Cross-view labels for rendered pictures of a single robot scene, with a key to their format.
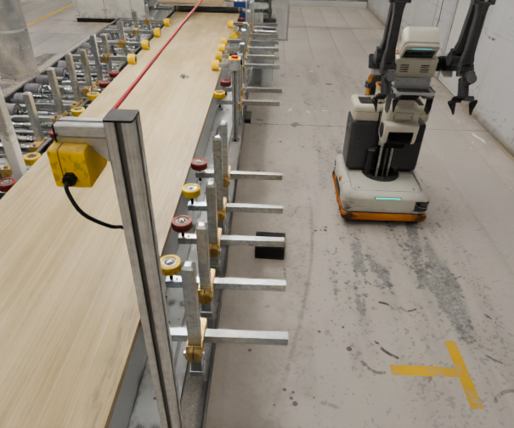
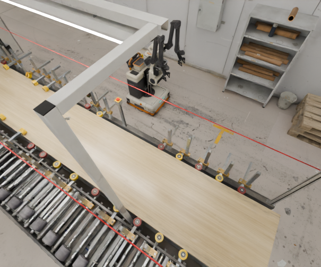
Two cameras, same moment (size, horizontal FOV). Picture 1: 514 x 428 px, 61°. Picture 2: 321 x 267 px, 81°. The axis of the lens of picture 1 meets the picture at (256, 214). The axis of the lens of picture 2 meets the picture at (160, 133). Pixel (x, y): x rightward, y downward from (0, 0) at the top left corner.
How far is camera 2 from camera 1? 2.06 m
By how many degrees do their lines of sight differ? 44
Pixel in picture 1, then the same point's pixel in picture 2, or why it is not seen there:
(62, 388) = (261, 219)
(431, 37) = not seen: hidden behind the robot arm
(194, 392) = (250, 191)
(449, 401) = (229, 138)
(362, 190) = (154, 103)
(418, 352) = (213, 134)
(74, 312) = (233, 211)
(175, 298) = not seen: hidden behind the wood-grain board
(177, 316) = not seen: hidden behind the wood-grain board
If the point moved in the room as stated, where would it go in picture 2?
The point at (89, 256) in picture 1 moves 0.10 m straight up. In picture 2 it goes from (207, 200) to (208, 197)
